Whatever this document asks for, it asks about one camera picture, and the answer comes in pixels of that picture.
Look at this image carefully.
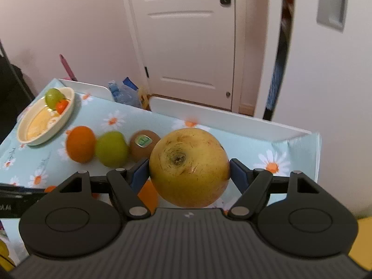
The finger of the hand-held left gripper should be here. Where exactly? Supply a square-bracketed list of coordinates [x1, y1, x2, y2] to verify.
[0, 183, 45, 219]

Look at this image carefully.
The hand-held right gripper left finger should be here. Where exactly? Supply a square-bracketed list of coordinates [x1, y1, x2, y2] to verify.
[58, 157, 152, 221]

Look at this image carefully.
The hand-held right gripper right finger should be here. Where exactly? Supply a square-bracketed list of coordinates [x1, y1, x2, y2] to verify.
[227, 158, 320, 220]

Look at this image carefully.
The brown kiwi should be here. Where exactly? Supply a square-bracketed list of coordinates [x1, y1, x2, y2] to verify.
[129, 130, 161, 163]

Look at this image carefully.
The large green apple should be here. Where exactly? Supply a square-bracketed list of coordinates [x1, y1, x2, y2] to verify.
[95, 131, 129, 168]

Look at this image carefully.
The yellow-green apple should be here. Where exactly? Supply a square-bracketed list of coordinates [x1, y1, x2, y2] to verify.
[149, 128, 231, 209]

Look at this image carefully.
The large orange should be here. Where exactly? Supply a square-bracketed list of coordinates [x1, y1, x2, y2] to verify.
[65, 126, 97, 164]

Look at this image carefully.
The cream oval bowl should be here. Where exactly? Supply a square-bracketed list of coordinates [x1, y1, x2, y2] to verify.
[17, 86, 75, 146]

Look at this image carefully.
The yellow object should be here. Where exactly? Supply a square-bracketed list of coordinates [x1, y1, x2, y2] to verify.
[347, 217, 372, 271]
[0, 237, 16, 272]

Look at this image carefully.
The white table edge board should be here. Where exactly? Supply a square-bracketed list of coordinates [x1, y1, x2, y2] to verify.
[58, 78, 116, 103]
[149, 97, 313, 143]

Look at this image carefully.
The daisy print tablecloth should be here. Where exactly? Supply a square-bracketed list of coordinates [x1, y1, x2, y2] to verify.
[0, 78, 322, 239]

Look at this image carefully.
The blue plastic bag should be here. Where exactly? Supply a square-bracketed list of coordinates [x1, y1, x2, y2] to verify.
[108, 80, 143, 109]

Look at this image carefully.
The red cherry tomato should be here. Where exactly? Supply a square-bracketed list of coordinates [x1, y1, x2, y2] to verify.
[56, 99, 70, 114]

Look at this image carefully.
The white door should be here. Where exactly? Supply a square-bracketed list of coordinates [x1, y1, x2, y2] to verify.
[119, 0, 256, 112]

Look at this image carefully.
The dark hanging strap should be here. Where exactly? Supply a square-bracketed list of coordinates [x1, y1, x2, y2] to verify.
[263, 0, 295, 122]

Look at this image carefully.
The pink broom handle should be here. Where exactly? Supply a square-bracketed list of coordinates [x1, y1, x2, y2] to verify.
[59, 54, 78, 82]

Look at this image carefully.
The grey wall panel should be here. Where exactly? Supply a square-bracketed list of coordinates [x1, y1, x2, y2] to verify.
[316, 0, 349, 31]

